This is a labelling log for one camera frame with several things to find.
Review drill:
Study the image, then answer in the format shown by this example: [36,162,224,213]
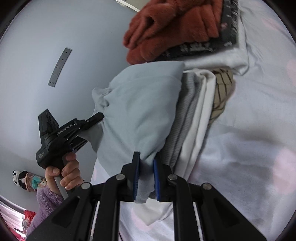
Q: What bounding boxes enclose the white folded garment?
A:
[132,68,217,227]

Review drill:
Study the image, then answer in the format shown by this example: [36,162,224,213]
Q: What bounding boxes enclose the polka dot bed sheet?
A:
[91,1,295,240]

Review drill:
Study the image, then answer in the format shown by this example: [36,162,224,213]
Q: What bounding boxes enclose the white folded cloth under red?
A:
[178,11,249,75]

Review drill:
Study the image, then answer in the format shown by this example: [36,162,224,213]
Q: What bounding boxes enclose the person's left hand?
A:
[45,153,84,195]

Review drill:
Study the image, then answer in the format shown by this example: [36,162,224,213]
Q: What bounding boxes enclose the light blue-grey garment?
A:
[81,61,184,203]

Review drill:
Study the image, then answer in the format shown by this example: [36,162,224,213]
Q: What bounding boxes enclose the purple fleece sleeve forearm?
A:
[26,187,64,237]

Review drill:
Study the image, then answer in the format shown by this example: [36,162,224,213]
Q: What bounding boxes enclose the black floral folded garment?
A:
[156,1,239,61]

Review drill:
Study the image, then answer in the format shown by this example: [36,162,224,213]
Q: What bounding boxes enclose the rust red fleece garment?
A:
[123,0,223,65]

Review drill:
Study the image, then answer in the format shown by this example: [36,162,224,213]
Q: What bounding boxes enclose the tan striped folded garment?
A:
[208,68,235,126]

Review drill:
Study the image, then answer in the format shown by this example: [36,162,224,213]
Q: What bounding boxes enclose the panda plush toy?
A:
[13,170,28,191]

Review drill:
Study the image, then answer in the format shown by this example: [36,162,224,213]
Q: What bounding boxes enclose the grey wall socket strip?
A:
[48,48,72,87]

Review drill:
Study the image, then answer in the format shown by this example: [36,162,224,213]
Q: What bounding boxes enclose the grey ribbed folded garment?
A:
[160,72,202,170]

